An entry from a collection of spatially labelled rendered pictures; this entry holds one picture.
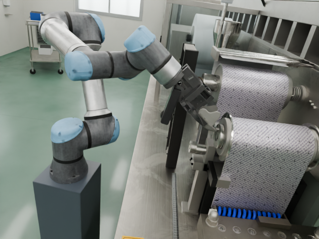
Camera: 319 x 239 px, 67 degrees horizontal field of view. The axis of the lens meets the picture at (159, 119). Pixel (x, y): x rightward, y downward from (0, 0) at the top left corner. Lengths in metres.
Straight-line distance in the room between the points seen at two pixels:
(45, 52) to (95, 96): 4.55
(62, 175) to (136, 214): 0.33
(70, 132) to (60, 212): 0.36
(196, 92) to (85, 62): 0.30
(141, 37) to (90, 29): 0.43
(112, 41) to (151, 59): 5.74
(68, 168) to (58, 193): 0.11
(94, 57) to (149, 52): 0.14
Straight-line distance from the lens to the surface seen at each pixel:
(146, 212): 0.95
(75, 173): 1.05
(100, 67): 0.66
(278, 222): 0.87
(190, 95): 0.66
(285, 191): 0.86
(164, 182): 1.07
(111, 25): 6.31
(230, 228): 0.80
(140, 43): 0.63
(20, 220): 2.20
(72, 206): 1.08
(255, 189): 0.83
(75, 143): 0.97
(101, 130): 1.00
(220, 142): 0.72
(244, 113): 0.94
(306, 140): 0.80
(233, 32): 1.34
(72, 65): 0.64
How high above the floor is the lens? 1.60
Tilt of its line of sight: 27 degrees down
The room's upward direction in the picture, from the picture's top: 8 degrees clockwise
